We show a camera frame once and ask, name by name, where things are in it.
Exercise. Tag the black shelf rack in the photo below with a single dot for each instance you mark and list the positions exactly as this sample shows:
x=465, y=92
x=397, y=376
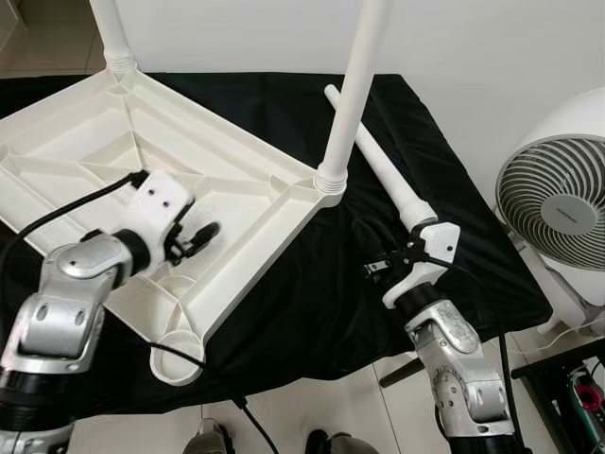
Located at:
x=544, y=364

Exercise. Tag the white round fan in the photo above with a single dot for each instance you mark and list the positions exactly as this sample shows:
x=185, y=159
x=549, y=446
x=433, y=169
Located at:
x=558, y=203

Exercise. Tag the white plastic table leg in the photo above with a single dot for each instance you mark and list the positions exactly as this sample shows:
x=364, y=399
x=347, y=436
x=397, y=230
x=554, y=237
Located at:
x=388, y=170
x=112, y=33
x=354, y=85

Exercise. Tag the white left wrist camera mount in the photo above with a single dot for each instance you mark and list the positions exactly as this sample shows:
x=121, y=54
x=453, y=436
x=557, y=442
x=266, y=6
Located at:
x=156, y=203

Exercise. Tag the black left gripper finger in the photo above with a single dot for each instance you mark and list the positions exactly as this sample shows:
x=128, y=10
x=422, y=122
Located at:
x=203, y=237

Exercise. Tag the black tablecloth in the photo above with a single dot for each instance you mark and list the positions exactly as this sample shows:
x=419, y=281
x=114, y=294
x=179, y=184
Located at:
x=312, y=303

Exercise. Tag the grey left robot foot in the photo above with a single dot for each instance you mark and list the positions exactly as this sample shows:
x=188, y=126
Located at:
x=211, y=440

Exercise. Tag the white plastic table top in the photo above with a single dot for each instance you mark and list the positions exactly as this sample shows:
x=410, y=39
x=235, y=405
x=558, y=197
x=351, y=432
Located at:
x=227, y=142

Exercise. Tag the black metal table leg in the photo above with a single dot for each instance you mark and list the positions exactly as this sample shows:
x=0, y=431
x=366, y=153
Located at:
x=401, y=371

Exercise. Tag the grey robot foot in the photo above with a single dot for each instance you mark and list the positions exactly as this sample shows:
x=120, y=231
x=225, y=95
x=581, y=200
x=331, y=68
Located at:
x=342, y=445
x=211, y=440

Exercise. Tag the pink hair dryer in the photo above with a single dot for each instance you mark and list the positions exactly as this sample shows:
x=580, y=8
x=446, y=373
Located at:
x=586, y=397

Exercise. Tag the grey right robot foot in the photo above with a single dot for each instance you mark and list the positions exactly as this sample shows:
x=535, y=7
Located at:
x=342, y=445

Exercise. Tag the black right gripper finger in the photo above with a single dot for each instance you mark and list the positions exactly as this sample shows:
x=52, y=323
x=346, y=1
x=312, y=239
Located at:
x=376, y=238

